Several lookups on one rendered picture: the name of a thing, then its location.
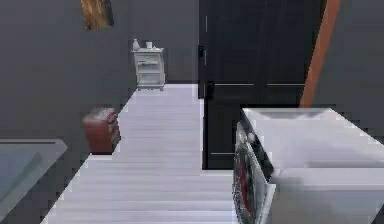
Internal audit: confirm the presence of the white bedside cabinet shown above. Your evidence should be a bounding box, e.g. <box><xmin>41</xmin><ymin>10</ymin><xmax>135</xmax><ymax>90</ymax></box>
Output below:
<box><xmin>131</xmin><ymin>47</ymin><xmax>166</xmax><ymax>92</ymax></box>

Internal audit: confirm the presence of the black room door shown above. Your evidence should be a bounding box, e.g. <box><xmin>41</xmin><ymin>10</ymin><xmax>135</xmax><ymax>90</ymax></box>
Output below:
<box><xmin>198</xmin><ymin>0</ymin><xmax>327</xmax><ymax>170</ymax></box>

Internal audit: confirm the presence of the white washing machine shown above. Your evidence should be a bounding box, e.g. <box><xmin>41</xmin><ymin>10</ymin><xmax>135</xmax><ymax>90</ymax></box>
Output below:
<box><xmin>232</xmin><ymin>107</ymin><xmax>384</xmax><ymax>224</ymax></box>

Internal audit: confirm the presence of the orange wooden plank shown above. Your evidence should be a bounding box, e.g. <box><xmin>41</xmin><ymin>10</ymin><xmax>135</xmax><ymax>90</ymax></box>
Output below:
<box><xmin>299</xmin><ymin>0</ymin><xmax>343</xmax><ymax>109</ymax></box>

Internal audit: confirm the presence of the orange framed wall picture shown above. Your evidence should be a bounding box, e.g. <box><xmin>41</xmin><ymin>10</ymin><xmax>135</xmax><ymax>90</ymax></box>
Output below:
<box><xmin>80</xmin><ymin>0</ymin><xmax>115</xmax><ymax>31</ymax></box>

